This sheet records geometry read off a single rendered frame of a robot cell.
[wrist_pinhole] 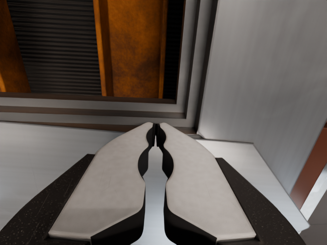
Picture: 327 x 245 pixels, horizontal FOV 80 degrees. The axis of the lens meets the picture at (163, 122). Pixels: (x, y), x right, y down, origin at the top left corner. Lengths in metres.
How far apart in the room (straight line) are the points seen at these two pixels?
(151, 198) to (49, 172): 0.08
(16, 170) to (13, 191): 0.02
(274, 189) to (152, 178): 0.10
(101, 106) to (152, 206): 0.10
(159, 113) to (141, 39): 0.15
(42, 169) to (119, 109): 0.08
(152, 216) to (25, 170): 0.11
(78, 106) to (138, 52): 0.15
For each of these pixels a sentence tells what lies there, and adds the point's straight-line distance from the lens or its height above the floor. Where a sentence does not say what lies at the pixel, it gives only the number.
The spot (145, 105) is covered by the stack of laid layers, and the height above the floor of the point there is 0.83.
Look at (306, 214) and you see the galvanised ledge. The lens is 0.59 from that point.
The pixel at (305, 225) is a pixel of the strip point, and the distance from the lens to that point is 0.26.
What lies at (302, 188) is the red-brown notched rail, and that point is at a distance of 0.26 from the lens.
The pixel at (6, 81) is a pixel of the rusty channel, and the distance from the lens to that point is 0.32.
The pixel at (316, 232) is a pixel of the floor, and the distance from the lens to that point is 2.23.
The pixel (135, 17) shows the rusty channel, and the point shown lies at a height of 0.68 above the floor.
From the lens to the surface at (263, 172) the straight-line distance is 0.18.
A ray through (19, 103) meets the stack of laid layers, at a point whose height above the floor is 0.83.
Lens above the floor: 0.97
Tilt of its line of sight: 62 degrees down
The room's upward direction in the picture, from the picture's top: 177 degrees clockwise
